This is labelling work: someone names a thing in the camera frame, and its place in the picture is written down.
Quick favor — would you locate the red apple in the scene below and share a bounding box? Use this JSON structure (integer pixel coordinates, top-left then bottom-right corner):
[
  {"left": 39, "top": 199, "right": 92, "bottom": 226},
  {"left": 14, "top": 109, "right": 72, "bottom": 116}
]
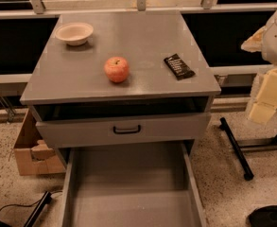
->
[{"left": 104, "top": 57, "right": 130, "bottom": 83}]

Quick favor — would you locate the black rxbar chocolate bar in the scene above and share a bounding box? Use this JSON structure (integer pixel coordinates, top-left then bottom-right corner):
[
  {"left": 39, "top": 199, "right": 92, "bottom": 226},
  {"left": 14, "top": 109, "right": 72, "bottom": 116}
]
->
[{"left": 164, "top": 54, "right": 195, "bottom": 80}]

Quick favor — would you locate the white paper bowl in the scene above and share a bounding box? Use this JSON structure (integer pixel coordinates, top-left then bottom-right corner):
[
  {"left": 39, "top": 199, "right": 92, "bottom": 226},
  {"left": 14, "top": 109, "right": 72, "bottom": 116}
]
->
[{"left": 55, "top": 23, "right": 94, "bottom": 46}]

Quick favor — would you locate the cardboard box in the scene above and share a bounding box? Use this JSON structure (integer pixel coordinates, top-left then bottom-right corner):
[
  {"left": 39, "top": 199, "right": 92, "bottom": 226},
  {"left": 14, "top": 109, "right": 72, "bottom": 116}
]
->
[{"left": 13, "top": 112, "right": 65, "bottom": 176}]

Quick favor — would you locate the grey drawer cabinet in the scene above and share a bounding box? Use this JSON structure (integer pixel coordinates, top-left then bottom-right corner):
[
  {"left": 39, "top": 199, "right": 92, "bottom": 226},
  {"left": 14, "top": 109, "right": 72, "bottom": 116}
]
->
[{"left": 19, "top": 10, "right": 222, "bottom": 163}]

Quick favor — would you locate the black metal stand base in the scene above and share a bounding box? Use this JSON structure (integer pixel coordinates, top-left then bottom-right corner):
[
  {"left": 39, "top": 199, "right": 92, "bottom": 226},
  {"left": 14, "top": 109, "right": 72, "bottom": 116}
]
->
[{"left": 219, "top": 117, "right": 277, "bottom": 181}]

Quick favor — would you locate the open grey drawer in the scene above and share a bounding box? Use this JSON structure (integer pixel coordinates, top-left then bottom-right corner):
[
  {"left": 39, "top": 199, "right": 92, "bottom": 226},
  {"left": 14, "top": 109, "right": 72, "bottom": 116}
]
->
[{"left": 58, "top": 141, "right": 207, "bottom": 227}]

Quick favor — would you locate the grey closed drawer front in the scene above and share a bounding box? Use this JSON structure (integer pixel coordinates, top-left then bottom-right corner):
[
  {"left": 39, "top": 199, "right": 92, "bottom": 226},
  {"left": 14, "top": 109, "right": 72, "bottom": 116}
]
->
[{"left": 36, "top": 113, "right": 211, "bottom": 148}]

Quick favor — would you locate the metal window railing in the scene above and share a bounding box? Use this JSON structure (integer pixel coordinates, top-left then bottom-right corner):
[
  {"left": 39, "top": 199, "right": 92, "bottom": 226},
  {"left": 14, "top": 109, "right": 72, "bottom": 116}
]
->
[{"left": 0, "top": 0, "right": 277, "bottom": 20}]

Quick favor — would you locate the black cable on floor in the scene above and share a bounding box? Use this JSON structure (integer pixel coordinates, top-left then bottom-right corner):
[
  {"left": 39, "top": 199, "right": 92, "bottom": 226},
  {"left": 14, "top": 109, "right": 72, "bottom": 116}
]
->
[{"left": 0, "top": 190, "right": 63, "bottom": 221}]

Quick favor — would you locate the black drawer handle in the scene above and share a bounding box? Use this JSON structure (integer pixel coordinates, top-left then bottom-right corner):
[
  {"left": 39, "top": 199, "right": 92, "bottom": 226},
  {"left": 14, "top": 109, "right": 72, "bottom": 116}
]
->
[{"left": 113, "top": 125, "right": 141, "bottom": 134}]

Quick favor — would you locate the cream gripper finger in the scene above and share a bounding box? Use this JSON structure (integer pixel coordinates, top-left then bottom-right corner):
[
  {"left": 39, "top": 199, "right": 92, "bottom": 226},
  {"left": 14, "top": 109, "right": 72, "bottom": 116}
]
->
[
  {"left": 241, "top": 26, "right": 266, "bottom": 53},
  {"left": 247, "top": 67, "right": 277, "bottom": 124}
]

